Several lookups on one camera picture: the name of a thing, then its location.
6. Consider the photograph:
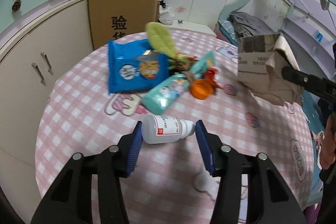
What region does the white medicine bottle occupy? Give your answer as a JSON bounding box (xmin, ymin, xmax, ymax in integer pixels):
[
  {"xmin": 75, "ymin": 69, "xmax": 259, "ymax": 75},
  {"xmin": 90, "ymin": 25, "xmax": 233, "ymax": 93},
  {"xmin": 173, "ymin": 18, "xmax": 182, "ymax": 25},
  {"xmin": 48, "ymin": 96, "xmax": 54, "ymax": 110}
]
[{"xmin": 142, "ymin": 115, "xmax": 195, "ymax": 144}]

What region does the teal knotted wrapper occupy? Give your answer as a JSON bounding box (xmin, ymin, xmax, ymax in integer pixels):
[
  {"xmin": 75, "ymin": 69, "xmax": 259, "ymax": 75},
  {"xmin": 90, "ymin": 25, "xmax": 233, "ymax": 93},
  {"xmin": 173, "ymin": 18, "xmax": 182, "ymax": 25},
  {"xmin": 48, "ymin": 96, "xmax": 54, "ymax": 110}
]
[{"xmin": 141, "ymin": 51, "xmax": 215, "ymax": 115}]

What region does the red snack wrapper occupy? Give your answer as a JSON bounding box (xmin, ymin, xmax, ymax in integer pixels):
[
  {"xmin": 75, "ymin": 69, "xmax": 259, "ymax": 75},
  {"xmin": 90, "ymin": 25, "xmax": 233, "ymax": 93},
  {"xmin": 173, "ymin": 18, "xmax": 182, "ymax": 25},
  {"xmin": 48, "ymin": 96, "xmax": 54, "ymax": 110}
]
[{"xmin": 203, "ymin": 67, "xmax": 222, "ymax": 89}]

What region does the printed magazine paper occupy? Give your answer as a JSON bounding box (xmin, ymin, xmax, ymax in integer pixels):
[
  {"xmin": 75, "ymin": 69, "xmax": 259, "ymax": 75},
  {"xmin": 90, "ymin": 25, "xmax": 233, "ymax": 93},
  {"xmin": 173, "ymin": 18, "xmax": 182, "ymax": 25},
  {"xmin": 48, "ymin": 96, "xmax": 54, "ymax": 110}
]
[{"xmin": 238, "ymin": 33, "xmax": 303, "ymax": 106}]

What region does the blue tiger snack bag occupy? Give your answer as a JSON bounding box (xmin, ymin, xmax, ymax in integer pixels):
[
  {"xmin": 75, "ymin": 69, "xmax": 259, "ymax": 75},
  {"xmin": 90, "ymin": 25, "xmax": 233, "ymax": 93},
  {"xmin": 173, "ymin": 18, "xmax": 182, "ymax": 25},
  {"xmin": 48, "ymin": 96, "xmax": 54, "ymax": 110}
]
[{"xmin": 108, "ymin": 39, "xmax": 169, "ymax": 93}]

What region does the green plush leaf toy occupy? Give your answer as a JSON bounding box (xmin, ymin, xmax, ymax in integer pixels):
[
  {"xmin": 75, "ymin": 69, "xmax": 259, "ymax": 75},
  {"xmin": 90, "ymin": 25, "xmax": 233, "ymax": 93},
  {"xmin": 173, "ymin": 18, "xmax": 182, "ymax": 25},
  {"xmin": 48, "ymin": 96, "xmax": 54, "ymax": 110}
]
[{"xmin": 145, "ymin": 22, "xmax": 191, "ymax": 71}]

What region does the person's right hand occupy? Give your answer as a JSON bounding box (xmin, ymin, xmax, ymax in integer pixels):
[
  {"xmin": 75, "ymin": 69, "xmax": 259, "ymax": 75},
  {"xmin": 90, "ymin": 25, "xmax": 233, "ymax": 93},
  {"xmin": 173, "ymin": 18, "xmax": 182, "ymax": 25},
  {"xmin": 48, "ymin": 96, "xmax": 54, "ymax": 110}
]
[{"xmin": 319, "ymin": 115, "xmax": 335, "ymax": 170}]

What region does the orange plastic cap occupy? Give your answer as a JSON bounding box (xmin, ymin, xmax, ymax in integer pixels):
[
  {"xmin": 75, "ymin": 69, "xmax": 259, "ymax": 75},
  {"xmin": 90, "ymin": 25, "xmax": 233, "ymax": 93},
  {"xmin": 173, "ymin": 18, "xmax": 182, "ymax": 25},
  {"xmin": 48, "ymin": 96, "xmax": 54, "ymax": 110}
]
[{"xmin": 190, "ymin": 79, "xmax": 214, "ymax": 100}]

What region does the pink checkered round tablecloth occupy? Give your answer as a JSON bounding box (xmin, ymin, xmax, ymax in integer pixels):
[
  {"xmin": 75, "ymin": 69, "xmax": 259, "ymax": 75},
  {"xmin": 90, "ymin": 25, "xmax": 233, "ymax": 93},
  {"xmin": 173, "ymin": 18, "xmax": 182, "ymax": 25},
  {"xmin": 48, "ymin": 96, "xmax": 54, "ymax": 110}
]
[{"xmin": 35, "ymin": 31, "xmax": 313, "ymax": 223}]

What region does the red bench with white top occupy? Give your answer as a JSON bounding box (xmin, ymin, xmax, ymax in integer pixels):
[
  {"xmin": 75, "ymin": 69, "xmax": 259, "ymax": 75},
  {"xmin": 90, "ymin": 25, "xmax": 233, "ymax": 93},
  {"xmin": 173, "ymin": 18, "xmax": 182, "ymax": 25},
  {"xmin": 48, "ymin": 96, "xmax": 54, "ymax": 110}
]
[{"xmin": 165, "ymin": 20, "xmax": 217, "ymax": 38}]

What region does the grey folded duvet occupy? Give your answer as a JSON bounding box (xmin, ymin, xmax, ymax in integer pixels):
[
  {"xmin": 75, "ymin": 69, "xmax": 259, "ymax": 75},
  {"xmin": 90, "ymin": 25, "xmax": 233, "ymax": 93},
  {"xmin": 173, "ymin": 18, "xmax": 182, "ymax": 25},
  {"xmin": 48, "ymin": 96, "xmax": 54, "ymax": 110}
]
[{"xmin": 229, "ymin": 12, "xmax": 276, "ymax": 42}]

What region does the white plastic bag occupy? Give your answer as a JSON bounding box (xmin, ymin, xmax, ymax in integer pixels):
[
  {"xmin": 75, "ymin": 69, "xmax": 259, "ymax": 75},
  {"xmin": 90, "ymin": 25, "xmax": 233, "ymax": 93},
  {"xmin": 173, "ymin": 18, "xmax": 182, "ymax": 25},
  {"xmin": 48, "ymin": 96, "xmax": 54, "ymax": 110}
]
[{"xmin": 158, "ymin": 5, "xmax": 175, "ymax": 26}]

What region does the cream curved cupboard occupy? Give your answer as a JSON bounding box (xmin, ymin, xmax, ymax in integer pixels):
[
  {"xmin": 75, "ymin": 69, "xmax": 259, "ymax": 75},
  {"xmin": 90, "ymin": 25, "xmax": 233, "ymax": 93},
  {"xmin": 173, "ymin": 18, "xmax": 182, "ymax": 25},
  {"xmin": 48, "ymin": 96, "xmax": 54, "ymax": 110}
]
[{"xmin": 1, "ymin": 0, "xmax": 93, "ymax": 221}]

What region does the large brown cardboard box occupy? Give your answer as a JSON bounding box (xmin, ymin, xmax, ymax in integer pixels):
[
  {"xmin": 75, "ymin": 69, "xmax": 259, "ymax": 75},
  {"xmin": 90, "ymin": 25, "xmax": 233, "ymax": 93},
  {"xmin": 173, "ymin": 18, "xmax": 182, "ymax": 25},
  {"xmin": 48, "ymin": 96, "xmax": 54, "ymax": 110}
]
[{"xmin": 88, "ymin": 0, "xmax": 158, "ymax": 49}]

